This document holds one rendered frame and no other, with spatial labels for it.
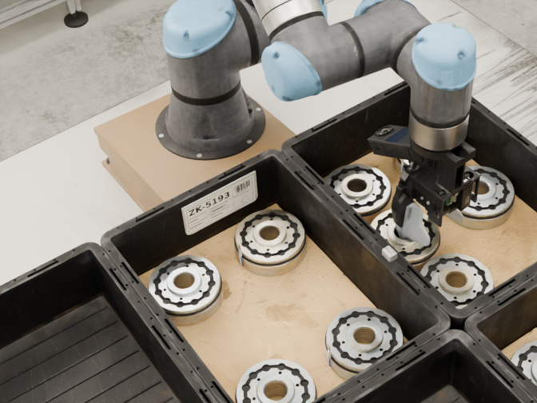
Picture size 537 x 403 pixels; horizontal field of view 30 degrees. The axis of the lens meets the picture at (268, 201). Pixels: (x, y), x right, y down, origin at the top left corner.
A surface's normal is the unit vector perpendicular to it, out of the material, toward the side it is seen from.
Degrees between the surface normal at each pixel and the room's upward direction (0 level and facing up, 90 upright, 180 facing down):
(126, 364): 0
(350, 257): 90
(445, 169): 90
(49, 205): 0
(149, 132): 4
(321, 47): 35
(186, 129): 69
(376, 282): 90
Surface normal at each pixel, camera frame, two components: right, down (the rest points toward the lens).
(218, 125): 0.30, 0.38
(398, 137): -0.40, -0.85
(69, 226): -0.05, -0.69
